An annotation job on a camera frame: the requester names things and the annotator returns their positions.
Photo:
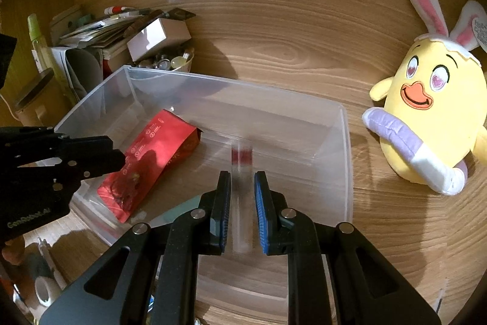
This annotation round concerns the white tape roll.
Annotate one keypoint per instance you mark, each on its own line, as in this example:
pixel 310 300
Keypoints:
pixel 46 290

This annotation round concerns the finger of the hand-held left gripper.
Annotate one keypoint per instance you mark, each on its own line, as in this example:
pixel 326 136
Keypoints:
pixel 97 155

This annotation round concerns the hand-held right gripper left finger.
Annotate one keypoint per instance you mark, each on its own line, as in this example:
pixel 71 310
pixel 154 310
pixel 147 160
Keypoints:
pixel 225 212

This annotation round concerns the black utility knife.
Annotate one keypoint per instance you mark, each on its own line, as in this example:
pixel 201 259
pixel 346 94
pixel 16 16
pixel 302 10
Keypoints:
pixel 179 13

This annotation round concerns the red foil packet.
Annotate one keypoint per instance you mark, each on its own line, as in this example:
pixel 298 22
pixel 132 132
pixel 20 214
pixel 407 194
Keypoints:
pixel 152 157

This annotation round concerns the yellow chick plush toy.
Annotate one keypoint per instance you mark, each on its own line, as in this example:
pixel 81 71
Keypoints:
pixel 430 100

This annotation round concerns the small white cardboard box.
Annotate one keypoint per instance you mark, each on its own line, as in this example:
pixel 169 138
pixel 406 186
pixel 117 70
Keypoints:
pixel 158 37

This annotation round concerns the red and white marker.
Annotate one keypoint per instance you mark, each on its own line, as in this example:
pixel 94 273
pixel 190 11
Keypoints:
pixel 118 9

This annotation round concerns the clear plastic storage bin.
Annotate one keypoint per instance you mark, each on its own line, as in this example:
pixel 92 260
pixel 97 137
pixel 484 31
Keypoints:
pixel 289 142

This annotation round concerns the clear tube with red band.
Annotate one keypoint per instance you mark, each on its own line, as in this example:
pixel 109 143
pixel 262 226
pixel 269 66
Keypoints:
pixel 241 195

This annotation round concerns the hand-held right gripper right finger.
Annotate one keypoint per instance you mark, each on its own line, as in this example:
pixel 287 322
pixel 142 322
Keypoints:
pixel 261 212

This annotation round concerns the brown ceramic mug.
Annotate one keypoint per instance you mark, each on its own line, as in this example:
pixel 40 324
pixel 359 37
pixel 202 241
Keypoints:
pixel 38 100

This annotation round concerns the green-capped spray bottle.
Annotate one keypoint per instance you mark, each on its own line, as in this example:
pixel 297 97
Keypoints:
pixel 38 39

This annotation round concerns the glass bowl of trinkets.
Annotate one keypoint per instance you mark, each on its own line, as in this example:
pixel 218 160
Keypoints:
pixel 167 62

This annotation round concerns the person's left hand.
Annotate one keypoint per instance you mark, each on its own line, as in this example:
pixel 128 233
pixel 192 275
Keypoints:
pixel 13 250

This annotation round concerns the stack of papers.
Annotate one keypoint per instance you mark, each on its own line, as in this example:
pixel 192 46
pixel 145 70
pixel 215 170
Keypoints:
pixel 99 30

